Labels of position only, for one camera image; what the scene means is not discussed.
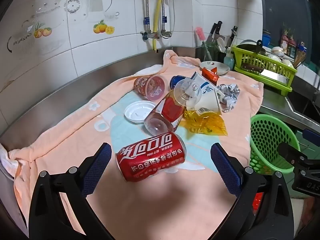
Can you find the red plastic stool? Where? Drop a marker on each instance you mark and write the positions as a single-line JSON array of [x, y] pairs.
[[257, 201]]

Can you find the teal soap bottle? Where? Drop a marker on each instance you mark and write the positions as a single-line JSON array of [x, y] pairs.
[[228, 60]]

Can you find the pan lid with black knob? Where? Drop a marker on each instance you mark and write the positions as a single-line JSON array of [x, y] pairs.
[[250, 47]]

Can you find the red cola can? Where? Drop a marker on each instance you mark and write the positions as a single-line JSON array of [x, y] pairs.
[[150, 155]]

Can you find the yellow plastic wrapper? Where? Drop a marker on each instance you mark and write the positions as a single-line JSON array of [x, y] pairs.
[[207, 125]]

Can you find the orange snack packet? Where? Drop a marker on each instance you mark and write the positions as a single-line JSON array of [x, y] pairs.
[[208, 74]]

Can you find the blue lidded jar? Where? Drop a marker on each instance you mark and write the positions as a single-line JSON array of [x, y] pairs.
[[266, 38]]

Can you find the white cloth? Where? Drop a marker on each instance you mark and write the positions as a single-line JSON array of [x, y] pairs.
[[5, 160]]

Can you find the green dish rack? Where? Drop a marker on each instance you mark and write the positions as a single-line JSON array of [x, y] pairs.
[[255, 60]]

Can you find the pink bottle brush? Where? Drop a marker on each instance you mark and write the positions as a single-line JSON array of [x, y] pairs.
[[200, 33]]

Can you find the white spoon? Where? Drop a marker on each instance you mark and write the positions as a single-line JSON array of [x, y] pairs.
[[220, 43]]

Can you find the green glass jar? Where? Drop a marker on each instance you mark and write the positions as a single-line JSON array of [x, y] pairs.
[[210, 51]]

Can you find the white bowl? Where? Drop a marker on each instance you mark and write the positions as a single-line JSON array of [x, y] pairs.
[[277, 51], [287, 63]]

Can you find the person's right forearm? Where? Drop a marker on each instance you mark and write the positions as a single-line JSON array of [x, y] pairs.
[[308, 217]]

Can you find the white plastic lid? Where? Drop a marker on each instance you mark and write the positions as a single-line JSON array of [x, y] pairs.
[[137, 112]]

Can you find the metal water valve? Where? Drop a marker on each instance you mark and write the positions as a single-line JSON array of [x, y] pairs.
[[152, 35]]

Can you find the plastic bottle with red label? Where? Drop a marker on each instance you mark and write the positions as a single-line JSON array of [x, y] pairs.
[[167, 110]]

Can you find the bundle of chopsticks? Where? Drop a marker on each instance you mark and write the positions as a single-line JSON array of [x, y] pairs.
[[300, 55]]

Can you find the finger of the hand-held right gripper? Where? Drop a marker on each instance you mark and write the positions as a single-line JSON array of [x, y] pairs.
[[311, 136], [290, 152]]

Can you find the green plastic basket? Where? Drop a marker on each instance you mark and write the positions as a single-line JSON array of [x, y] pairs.
[[265, 130]]

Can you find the steel sink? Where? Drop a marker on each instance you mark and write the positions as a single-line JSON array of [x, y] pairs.
[[305, 107]]

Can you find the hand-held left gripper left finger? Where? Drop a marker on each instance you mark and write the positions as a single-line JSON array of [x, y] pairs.
[[96, 170]]

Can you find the blue drink can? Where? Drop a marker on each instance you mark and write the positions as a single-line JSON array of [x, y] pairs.
[[175, 80]]

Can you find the white milk carton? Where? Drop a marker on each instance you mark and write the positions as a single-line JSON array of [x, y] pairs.
[[210, 97]]

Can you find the white plate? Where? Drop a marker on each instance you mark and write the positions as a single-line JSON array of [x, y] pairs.
[[221, 67]]

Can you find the white paper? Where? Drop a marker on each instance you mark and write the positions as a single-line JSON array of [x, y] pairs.
[[230, 92]]

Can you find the clear plastic tube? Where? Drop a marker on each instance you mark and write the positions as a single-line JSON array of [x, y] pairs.
[[173, 10]]

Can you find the clear plastic dome cup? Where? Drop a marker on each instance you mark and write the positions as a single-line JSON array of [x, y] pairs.
[[186, 92]]

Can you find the pink printed plastic cup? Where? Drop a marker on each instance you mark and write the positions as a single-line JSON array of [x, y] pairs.
[[150, 87]]

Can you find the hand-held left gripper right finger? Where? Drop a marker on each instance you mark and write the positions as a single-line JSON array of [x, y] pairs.
[[225, 170]]

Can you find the peach printed towel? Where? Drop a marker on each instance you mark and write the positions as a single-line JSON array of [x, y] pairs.
[[75, 135]]

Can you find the black utensil holder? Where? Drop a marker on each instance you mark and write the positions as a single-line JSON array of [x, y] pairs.
[[222, 56]]

